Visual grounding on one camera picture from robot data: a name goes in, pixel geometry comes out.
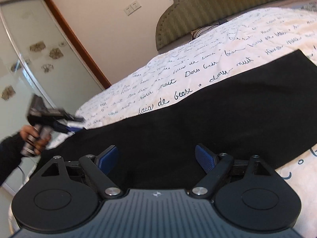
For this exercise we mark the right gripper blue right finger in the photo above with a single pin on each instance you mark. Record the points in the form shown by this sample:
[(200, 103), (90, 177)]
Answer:
[(216, 167)]

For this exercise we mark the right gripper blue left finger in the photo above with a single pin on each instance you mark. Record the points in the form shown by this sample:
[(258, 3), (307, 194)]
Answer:
[(96, 169)]

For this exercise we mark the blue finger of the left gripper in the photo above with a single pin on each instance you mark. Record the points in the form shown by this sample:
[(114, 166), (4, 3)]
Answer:
[(69, 126)]

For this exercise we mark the black pants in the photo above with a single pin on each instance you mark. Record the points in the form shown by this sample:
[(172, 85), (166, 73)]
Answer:
[(269, 111)]

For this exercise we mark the black sleeved left forearm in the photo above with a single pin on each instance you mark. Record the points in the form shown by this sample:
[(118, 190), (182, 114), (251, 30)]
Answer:
[(10, 153)]

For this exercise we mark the person's left hand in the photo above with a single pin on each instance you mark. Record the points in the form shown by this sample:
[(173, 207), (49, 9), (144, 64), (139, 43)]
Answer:
[(35, 143)]

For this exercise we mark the white script-print bedspread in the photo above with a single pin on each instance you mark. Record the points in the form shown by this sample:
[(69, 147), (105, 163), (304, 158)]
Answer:
[(244, 43)]

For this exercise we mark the patterned pillow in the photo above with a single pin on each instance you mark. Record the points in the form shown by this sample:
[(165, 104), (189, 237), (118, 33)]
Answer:
[(202, 30)]

